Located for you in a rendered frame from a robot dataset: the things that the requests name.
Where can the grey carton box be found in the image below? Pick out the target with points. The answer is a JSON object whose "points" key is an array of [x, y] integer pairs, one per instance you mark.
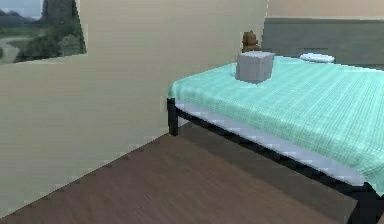
{"points": [[254, 66]]}

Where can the brown teddy bear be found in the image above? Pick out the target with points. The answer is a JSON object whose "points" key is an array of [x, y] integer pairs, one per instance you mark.
{"points": [[250, 41]]}

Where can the bed with teal blanket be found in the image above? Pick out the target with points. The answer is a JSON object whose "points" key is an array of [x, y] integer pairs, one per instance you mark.
{"points": [[300, 100]]}

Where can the white flat pillow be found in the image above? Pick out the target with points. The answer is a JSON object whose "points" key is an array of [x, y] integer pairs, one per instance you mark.
{"points": [[316, 57]]}

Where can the window with landscape view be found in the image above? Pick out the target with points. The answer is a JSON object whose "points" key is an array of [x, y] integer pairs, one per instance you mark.
{"points": [[36, 30]]}

